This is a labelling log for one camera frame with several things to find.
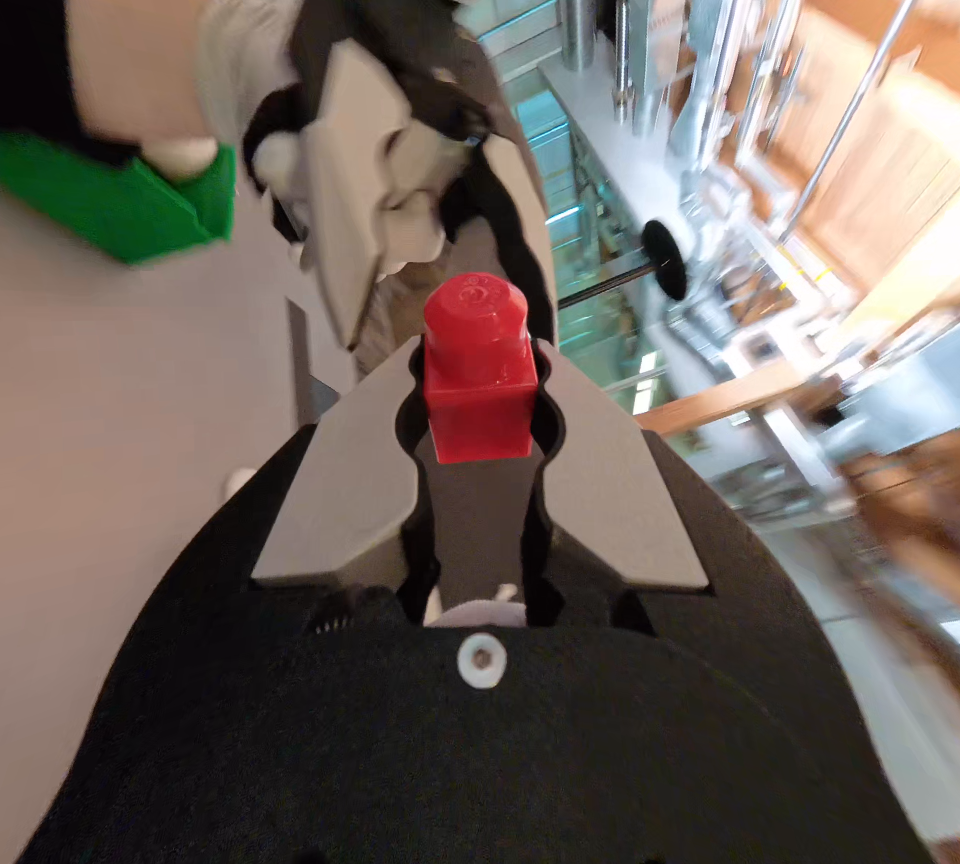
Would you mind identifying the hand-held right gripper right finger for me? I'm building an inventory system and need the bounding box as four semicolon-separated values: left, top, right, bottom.
525;339;710;625

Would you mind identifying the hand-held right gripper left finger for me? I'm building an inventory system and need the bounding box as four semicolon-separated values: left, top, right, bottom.
251;337;444;625

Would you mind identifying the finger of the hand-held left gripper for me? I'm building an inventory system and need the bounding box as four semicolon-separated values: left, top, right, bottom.
442;132;560;348
300;41;414;353

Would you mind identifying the red toy brick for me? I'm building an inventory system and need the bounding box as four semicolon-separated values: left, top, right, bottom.
422;271;540;466

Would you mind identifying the green plastic bin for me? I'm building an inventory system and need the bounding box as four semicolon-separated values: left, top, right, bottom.
0;132;237;265

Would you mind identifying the person's left forearm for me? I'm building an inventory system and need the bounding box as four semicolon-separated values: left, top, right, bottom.
0;0;222;156

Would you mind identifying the person's left hand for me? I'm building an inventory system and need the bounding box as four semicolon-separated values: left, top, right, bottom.
196;0;460;282

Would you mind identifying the black pole stand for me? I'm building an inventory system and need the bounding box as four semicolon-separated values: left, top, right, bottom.
558;219;689;303

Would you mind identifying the wooden ceiling beam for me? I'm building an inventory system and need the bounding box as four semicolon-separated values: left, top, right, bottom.
636;357;845;439

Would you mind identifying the shiny silver pipe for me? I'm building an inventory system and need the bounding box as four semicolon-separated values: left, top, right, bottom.
667;0;856;325

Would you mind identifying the rectangular silver duct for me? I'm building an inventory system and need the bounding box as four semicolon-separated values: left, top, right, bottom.
817;331;960;460

